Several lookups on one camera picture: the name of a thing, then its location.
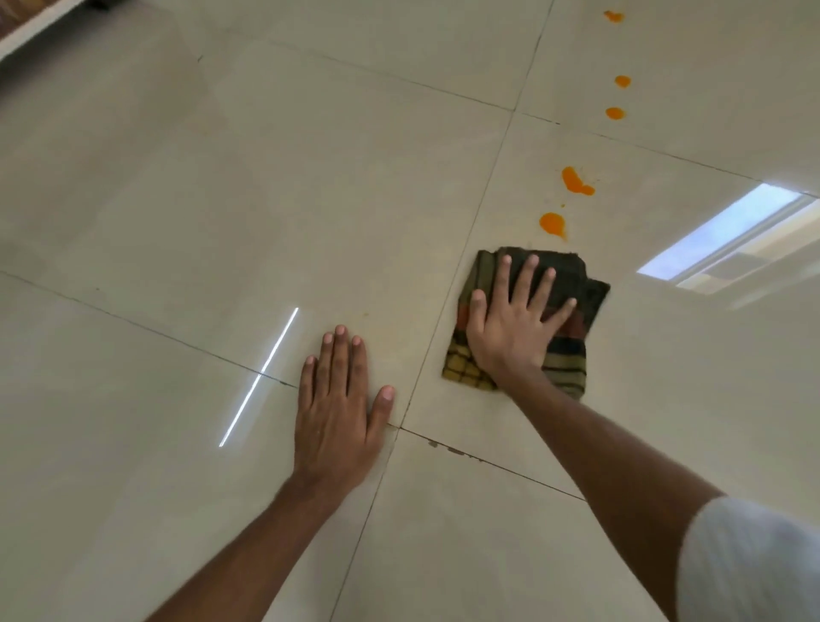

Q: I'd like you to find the person's right hand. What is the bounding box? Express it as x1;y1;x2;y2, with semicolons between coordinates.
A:
466;254;578;393

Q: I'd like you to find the person's left hand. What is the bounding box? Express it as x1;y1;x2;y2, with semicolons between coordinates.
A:
293;325;395;493

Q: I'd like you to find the dark checkered cleaning cloth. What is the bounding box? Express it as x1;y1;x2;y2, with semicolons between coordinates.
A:
441;246;611;402

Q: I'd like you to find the person's left forearm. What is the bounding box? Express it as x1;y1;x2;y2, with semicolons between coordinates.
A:
146;471;360;622

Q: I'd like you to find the person's right forearm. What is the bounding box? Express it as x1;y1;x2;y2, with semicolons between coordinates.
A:
496;365;728;622

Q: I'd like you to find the white shirt sleeve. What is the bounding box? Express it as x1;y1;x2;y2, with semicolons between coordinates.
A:
676;496;820;622

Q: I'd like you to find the white furniture base edge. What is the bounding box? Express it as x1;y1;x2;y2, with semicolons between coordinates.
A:
0;0;87;62

